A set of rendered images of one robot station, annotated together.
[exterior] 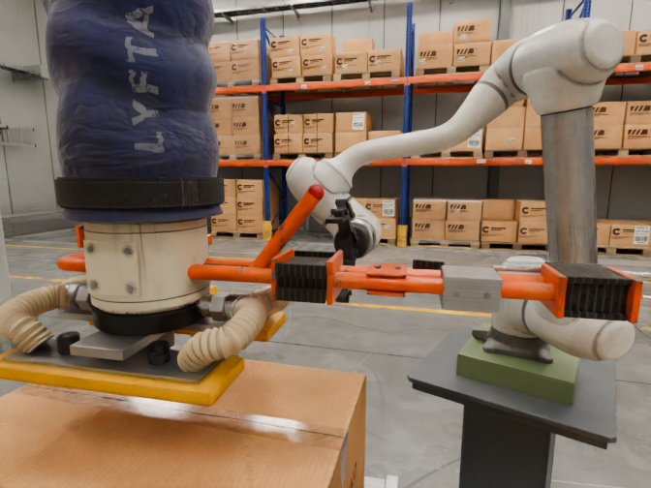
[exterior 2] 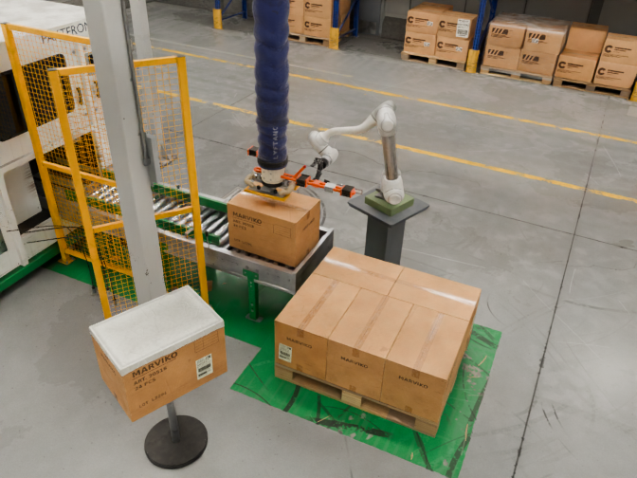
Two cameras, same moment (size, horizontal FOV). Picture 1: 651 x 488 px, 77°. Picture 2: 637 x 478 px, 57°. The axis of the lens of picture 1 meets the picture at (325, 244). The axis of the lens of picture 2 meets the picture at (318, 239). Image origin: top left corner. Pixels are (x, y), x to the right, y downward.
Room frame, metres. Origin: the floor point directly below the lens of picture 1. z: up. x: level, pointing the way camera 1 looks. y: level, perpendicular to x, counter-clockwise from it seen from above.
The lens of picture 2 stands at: (-3.12, -0.81, 3.20)
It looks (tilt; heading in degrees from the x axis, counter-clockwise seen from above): 34 degrees down; 11
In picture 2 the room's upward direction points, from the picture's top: 2 degrees clockwise
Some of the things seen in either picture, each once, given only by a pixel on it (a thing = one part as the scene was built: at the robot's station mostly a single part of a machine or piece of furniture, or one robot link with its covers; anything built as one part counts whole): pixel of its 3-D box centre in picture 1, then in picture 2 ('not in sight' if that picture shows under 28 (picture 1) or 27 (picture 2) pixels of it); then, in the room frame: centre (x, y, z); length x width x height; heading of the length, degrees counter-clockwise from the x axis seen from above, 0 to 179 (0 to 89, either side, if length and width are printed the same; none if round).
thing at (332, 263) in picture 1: (308, 274); (302, 180); (0.56, 0.02, 1.19); 0.10 x 0.08 x 0.06; 168
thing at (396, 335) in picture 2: not in sight; (379, 324); (0.09, -0.67, 0.34); 1.20 x 1.00 x 0.40; 77
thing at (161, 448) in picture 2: not in sight; (171, 410); (-0.96, 0.49, 0.31); 0.40 x 0.40 x 0.62
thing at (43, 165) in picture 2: not in sight; (89, 170); (0.53, 1.74, 1.05); 1.17 x 0.10 x 2.10; 77
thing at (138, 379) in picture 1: (113, 356); (266, 191); (0.52, 0.29, 1.08); 0.34 x 0.10 x 0.05; 78
